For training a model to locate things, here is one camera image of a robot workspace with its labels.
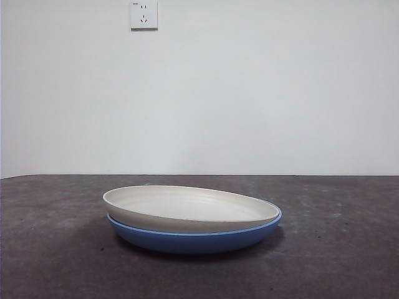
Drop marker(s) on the white round plate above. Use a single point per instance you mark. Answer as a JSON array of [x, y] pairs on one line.
[[187, 205]]

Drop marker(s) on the blue round plate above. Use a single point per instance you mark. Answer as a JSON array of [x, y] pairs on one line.
[[187, 244]]

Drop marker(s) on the white wall socket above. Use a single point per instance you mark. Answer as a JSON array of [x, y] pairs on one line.
[[144, 15]]

